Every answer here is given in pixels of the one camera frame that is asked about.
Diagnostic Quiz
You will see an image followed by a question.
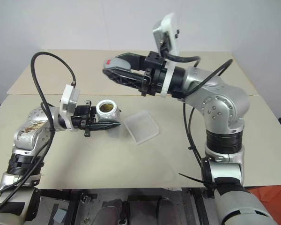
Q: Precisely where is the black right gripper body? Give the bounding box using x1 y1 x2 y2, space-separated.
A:
140 51 170 97

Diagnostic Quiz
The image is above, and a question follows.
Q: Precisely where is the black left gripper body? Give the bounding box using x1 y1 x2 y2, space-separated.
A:
71 100 98 137

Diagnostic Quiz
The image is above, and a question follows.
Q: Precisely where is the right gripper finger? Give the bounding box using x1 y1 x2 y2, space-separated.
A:
102 67 151 91
115 52 147 71

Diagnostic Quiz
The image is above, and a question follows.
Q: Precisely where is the white jar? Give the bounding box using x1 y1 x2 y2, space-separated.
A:
95 99 123 139

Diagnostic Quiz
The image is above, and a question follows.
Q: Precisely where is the grey jar lid red label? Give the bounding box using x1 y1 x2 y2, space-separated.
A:
103 57 132 71

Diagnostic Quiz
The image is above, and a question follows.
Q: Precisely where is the clear plastic square lid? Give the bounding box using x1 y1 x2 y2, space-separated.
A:
122 109 161 146

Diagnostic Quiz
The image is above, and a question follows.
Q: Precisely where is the small grey square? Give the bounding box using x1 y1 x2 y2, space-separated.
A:
53 208 68 224

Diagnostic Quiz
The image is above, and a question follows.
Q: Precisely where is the black zip tie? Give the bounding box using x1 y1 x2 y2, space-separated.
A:
178 172 216 189

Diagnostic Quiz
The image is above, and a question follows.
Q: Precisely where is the red object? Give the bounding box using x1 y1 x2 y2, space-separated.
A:
245 184 281 225

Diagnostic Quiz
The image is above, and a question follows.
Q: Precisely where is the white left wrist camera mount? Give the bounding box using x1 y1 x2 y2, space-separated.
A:
58 83 81 130

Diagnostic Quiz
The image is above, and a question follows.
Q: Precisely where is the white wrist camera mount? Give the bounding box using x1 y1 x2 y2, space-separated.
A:
151 13 180 98
58 83 81 130

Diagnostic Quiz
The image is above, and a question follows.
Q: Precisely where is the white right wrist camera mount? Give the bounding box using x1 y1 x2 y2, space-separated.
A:
151 13 180 98

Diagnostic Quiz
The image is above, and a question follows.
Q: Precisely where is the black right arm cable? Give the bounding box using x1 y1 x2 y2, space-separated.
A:
160 45 234 170

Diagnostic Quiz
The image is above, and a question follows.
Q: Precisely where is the black table frame bar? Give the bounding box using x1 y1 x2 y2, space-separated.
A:
189 187 208 225

